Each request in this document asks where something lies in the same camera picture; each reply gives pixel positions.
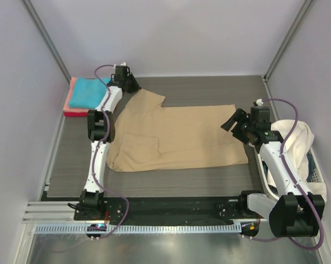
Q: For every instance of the folded pink t shirt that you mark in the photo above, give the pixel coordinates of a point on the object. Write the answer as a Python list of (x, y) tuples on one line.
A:
[(80, 94)]

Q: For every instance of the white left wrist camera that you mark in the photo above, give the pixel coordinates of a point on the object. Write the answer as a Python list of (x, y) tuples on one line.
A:
[(123, 64)]

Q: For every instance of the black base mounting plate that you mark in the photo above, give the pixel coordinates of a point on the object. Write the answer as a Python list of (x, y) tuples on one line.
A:
[(176, 211)]

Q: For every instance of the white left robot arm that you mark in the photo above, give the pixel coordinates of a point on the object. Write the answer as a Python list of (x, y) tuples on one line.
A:
[(101, 133)]

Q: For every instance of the right aluminium frame post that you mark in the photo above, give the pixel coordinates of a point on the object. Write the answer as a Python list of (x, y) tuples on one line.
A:
[(292, 31)]

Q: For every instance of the aluminium frame post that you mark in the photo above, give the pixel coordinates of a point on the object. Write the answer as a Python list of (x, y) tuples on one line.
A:
[(46, 37), (292, 31)]

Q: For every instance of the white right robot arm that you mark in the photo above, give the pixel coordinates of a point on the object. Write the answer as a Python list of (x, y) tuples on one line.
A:
[(298, 211)]

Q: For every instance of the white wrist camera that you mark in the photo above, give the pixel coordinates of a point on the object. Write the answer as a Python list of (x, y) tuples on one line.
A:
[(258, 103), (123, 64)]

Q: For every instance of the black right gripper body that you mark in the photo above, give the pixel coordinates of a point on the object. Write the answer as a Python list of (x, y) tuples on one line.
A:
[(250, 127)]

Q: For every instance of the beige t shirt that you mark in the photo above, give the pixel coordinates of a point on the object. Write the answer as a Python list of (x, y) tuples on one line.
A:
[(152, 137)]

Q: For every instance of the white t shirt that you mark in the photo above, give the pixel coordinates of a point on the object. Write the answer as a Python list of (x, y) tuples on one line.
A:
[(297, 146)]

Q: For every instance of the left aluminium frame post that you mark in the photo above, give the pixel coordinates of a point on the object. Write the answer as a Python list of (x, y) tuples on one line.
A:
[(46, 37)]

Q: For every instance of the folded blue t shirt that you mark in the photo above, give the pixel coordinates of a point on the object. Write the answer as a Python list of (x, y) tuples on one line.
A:
[(99, 90)]

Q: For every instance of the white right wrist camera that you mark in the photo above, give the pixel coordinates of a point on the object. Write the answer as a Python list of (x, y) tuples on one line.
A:
[(258, 103)]

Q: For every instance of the aluminium rail left side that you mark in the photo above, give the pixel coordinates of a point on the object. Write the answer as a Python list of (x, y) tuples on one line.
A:
[(46, 212)]

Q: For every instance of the folded red t shirt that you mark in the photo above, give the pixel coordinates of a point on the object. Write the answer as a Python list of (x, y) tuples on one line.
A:
[(74, 112)]

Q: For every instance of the slotted grey cable duct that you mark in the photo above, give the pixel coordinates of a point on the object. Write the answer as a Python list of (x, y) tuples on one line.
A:
[(99, 229)]

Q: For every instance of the white laundry basket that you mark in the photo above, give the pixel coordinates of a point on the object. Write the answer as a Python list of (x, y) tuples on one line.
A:
[(315, 180)]

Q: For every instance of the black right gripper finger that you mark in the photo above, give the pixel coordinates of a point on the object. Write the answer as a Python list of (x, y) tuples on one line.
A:
[(236, 121), (239, 132)]

